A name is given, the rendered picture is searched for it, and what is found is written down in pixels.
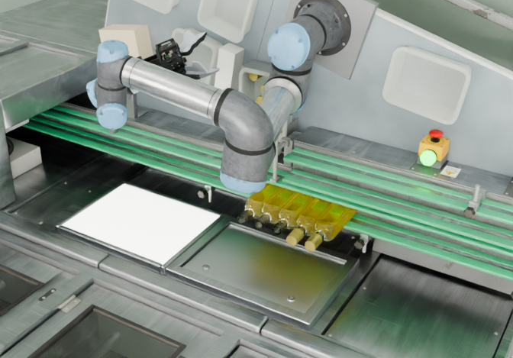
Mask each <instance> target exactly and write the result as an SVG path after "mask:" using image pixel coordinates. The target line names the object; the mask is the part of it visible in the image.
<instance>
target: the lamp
mask: <svg viewBox="0 0 513 358"><path fill-rule="evenodd" d="M420 160H421V162H422V163H423V164H424V165H425V166H431V165H433V164H434V163H435V162H436V160H437V154H436V153H435V152H434V151H433V150H430V149H426V150H424V151H423V153H422V154H421V156H420Z"/></svg>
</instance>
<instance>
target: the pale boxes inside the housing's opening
mask: <svg viewBox="0 0 513 358"><path fill-rule="evenodd" d="M28 122H29V119H27V120H26V121H23V122H21V123H20V124H16V125H15V126H13V127H10V128H9V129H7V130H5V133H8V132H9V131H12V130H14V129H15V128H17V127H20V126H21V125H23V124H26V123H28ZM6 137H7V138H8V139H9V140H11V142H12V143H13V144H14V149H13V152H12V153H11V155H10V156H9V158H10V163H11V171H12V176H13V179H14V178H16V177H18V176H20V175H21V174H23V173H25V172H27V171H28V170H30V169H33V168H34V167H35V166H38V165H40V164H41V163H42V159H41V154H40V147H38V146H35V145H33V144H29V143H26V142H24V141H21V140H17V139H14V138H12V137H8V136H6Z"/></svg>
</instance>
